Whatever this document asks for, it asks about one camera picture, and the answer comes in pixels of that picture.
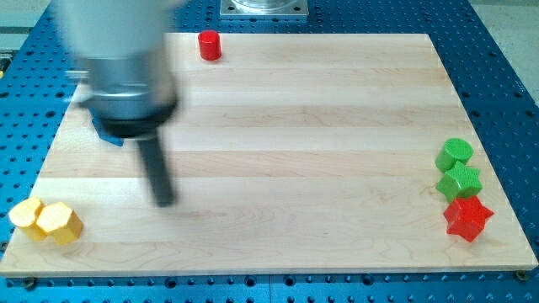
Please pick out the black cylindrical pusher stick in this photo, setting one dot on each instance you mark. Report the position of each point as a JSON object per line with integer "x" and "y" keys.
{"x": 158, "y": 176}

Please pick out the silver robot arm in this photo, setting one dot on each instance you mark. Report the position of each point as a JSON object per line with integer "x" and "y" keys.
{"x": 120, "y": 49}

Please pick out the blue block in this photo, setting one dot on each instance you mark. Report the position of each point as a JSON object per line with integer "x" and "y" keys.
{"x": 104, "y": 135}

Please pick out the yellow hexagon block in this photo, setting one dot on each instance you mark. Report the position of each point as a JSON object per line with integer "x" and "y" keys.
{"x": 60, "y": 222}

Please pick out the red cylinder block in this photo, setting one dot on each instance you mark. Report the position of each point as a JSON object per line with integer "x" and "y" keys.
{"x": 209, "y": 45}

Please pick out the yellow round block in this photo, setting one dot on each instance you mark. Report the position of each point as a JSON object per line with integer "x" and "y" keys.
{"x": 24, "y": 216}

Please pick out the wooden board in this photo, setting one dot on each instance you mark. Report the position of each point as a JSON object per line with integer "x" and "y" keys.
{"x": 292, "y": 154}

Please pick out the green cylinder block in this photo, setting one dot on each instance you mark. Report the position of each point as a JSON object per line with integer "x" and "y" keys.
{"x": 453, "y": 150}

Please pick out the green star block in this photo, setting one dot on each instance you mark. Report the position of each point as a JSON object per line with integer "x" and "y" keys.
{"x": 461, "y": 181}

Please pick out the red star block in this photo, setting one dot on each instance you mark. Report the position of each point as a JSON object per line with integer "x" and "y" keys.
{"x": 466, "y": 217}

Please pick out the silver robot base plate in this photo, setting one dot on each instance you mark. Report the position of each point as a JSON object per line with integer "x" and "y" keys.
{"x": 263, "y": 8}

